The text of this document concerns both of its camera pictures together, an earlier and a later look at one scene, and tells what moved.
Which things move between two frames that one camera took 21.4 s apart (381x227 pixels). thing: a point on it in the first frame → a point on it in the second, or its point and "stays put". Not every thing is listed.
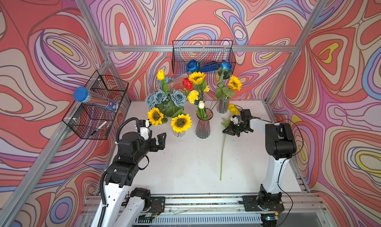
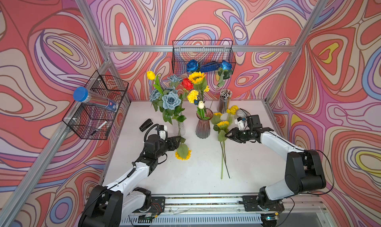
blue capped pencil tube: [81, 93] stays put
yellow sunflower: [181, 123] → [183, 152]
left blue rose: [192, 66] stays put
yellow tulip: [160, 76] → [151, 76]
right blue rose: [226, 68] stays put
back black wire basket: [202, 51] stays put
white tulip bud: [201, 109] stays put
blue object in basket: [210, 66] stays put
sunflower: [223, 91] → [222, 128]
